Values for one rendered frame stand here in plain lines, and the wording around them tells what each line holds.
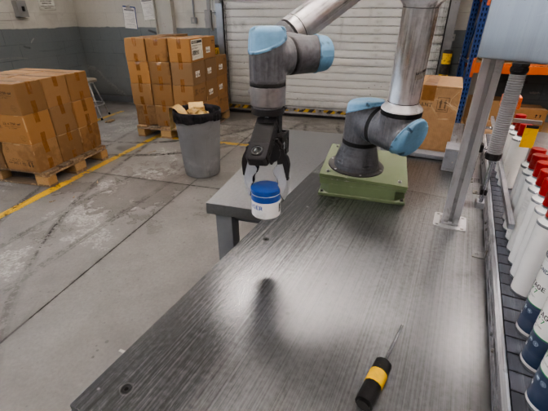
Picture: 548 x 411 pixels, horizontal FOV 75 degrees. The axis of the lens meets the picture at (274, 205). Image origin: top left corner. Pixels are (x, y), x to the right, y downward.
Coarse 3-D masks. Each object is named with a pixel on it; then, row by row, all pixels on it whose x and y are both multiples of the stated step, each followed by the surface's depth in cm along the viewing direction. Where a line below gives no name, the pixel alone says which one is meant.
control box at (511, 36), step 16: (496, 0) 75; (512, 0) 73; (528, 0) 70; (544, 0) 68; (496, 16) 76; (512, 16) 73; (528, 16) 71; (544, 16) 68; (496, 32) 77; (512, 32) 74; (528, 32) 71; (544, 32) 69; (480, 48) 80; (496, 48) 77; (512, 48) 74; (528, 48) 72; (544, 48) 70
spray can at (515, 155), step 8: (520, 128) 107; (520, 136) 107; (512, 144) 109; (512, 152) 109; (520, 152) 108; (512, 160) 110; (520, 160) 109; (504, 168) 113; (512, 168) 111; (512, 176) 112; (512, 184) 113
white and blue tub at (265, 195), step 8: (256, 184) 84; (264, 184) 84; (272, 184) 84; (256, 192) 80; (264, 192) 80; (272, 192) 80; (256, 200) 81; (264, 200) 81; (272, 200) 81; (280, 200) 83; (256, 208) 82; (264, 208) 82; (272, 208) 82; (280, 208) 84; (256, 216) 84; (264, 216) 83; (272, 216) 83
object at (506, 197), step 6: (492, 120) 158; (498, 162) 113; (498, 168) 110; (504, 174) 104; (504, 180) 100; (504, 186) 97; (504, 192) 93; (504, 198) 91; (504, 204) 89; (510, 204) 88; (510, 210) 85; (510, 216) 82; (510, 222) 80; (510, 228) 80
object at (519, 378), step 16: (496, 192) 112; (496, 208) 103; (496, 224) 95; (496, 240) 89; (512, 304) 69; (512, 320) 65; (512, 336) 62; (512, 352) 59; (512, 368) 56; (512, 384) 54; (528, 384) 54; (512, 400) 52
